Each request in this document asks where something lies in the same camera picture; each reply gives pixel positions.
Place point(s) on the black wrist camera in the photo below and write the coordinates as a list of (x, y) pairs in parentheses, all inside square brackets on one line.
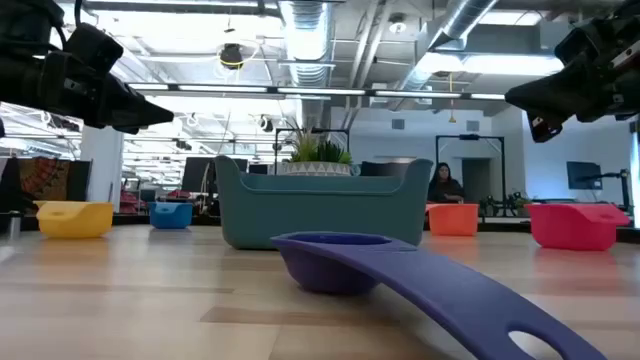
[(95, 47), (580, 42)]

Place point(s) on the black overhead light bar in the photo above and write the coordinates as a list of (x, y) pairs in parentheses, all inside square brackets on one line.
[(272, 91)]

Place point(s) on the white column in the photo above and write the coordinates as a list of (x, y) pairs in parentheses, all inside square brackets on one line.
[(102, 170)]

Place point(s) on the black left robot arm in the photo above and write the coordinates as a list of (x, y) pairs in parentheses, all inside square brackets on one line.
[(25, 20)]

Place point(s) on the small background potted plant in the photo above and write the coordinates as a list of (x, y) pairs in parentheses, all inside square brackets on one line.
[(521, 202)]

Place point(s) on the black table frame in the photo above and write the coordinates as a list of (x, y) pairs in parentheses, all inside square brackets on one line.
[(150, 219)]

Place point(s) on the person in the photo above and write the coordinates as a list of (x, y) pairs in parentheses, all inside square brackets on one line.
[(444, 190)]

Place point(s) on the teal plastic basket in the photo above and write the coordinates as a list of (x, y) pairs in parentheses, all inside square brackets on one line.
[(320, 215)]

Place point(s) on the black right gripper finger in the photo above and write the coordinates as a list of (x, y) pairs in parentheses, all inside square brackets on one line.
[(542, 127), (545, 97)]

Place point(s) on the purple measuring cup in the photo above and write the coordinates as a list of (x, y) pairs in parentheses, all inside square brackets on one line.
[(325, 272)]

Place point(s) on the succulent in white patterned pot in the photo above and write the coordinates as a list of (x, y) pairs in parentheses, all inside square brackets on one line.
[(315, 167)]

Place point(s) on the black ceiling spotlight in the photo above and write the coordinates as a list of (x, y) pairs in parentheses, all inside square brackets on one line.
[(231, 55)]

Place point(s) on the colourful patterned tapestry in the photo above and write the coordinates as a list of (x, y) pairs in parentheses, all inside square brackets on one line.
[(45, 180)]

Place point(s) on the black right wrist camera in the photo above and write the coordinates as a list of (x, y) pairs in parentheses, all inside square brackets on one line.
[(580, 42)]

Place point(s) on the blue measuring cup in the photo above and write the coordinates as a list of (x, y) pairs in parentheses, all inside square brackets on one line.
[(170, 216)]

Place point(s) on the orange measuring cup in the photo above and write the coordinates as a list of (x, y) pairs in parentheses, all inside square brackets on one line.
[(452, 221)]

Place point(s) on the black metal rig frame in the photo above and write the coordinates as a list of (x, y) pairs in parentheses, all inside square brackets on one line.
[(469, 136)]

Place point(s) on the yellow measuring cup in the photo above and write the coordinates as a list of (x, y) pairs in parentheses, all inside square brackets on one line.
[(75, 222)]

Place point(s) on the pink measuring cup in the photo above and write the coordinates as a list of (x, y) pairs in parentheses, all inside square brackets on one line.
[(570, 227)]

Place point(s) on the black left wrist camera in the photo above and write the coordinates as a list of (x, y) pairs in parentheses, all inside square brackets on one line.
[(95, 47)]

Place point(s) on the grey metal cylinder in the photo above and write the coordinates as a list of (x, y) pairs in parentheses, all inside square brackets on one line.
[(14, 225)]

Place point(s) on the black wall monitor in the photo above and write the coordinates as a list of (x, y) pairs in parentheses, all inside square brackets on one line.
[(584, 175)]

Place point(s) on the black desk monitor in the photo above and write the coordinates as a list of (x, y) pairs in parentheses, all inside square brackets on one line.
[(195, 175)]

